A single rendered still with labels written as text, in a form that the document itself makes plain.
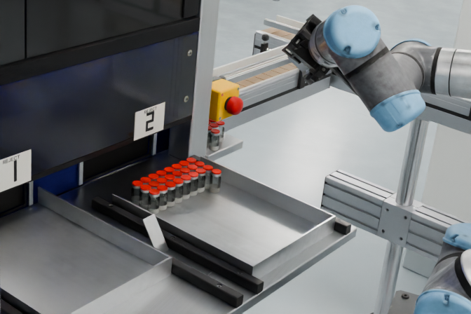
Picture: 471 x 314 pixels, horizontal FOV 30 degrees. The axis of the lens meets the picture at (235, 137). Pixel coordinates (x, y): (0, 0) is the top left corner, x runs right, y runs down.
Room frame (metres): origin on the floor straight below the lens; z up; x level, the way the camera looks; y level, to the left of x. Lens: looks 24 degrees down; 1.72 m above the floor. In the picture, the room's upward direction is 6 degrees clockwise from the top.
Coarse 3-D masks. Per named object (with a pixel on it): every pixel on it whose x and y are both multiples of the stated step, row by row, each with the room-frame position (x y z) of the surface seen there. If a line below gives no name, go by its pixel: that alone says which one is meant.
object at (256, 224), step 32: (224, 192) 1.59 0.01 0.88; (256, 192) 1.59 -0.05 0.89; (160, 224) 1.40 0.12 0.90; (192, 224) 1.45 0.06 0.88; (224, 224) 1.46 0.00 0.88; (256, 224) 1.47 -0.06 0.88; (288, 224) 1.48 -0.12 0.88; (320, 224) 1.44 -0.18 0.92; (224, 256) 1.31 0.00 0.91; (256, 256) 1.36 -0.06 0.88; (288, 256) 1.36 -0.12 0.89
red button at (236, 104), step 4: (228, 100) 1.78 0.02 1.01; (232, 100) 1.77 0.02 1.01; (236, 100) 1.77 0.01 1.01; (240, 100) 1.78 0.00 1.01; (228, 104) 1.77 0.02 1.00; (232, 104) 1.77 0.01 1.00; (236, 104) 1.77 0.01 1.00; (240, 104) 1.78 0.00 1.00; (228, 108) 1.77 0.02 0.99; (232, 108) 1.76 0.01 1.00; (236, 108) 1.77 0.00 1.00; (240, 108) 1.78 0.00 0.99; (228, 112) 1.77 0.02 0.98; (232, 112) 1.77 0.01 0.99; (236, 112) 1.77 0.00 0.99
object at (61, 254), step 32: (0, 224) 1.37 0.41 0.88; (32, 224) 1.38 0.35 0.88; (64, 224) 1.40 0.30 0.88; (96, 224) 1.37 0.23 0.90; (0, 256) 1.27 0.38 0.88; (32, 256) 1.28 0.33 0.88; (64, 256) 1.29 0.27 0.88; (96, 256) 1.30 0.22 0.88; (128, 256) 1.31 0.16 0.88; (160, 256) 1.28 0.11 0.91; (0, 288) 1.13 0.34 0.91; (32, 288) 1.19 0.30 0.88; (64, 288) 1.20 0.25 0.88; (96, 288) 1.21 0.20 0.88; (128, 288) 1.19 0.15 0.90
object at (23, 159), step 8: (24, 152) 1.34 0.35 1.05; (0, 160) 1.30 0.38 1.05; (8, 160) 1.31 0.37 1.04; (24, 160) 1.34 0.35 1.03; (0, 168) 1.30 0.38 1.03; (8, 168) 1.31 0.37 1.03; (24, 168) 1.34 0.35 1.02; (0, 176) 1.30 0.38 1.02; (8, 176) 1.31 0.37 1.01; (24, 176) 1.34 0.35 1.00; (0, 184) 1.30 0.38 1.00; (8, 184) 1.31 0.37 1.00; (16, 184) 1.33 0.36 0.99
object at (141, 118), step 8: (160, 104) 1.62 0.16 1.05; (136, 112) 1.56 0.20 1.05; (144, 112) 1.58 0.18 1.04; (160, 112) 1.62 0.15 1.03; (136, 120) 1.56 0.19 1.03; (144, 120) 1.58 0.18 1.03; (160, 120) 1.62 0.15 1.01; (136, 128) 1.56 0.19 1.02; (144, 128) 1.58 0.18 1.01; (160, 128) 1.62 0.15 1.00; (136, 136) 1.56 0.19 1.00; (144, 136) 1.58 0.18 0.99
